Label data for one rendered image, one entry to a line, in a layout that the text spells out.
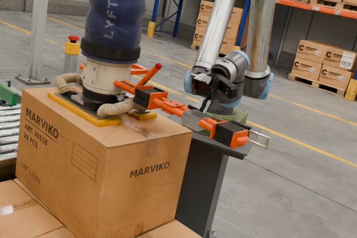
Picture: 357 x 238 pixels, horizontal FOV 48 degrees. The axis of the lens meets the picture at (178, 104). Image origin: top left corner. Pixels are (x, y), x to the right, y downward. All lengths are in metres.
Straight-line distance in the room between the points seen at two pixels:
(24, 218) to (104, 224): 0.34
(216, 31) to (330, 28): 8.37
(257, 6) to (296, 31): 8.41
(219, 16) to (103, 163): 0.78
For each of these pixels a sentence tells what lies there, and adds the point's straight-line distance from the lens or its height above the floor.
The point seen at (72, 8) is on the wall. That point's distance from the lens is 12.71.
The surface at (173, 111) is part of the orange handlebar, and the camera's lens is 1.31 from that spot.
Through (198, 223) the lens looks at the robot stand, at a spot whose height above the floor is 0.22.
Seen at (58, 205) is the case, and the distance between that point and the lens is 1.62.
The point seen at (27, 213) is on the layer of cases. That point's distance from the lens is 1.68.
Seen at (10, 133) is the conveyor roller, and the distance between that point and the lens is 2.37.
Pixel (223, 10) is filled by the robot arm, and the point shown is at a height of 1.40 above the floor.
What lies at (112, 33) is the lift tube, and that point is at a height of 1.26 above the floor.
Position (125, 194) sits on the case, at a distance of 1.44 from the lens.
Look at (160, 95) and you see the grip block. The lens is 1.40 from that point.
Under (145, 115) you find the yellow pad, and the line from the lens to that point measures 1.57.
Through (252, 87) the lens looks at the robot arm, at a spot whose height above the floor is 1.04.
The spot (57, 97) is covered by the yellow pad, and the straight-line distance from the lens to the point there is 1.63.
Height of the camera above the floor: 1.47
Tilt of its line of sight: 16 degrees down
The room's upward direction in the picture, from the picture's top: 11 degrees clockwise
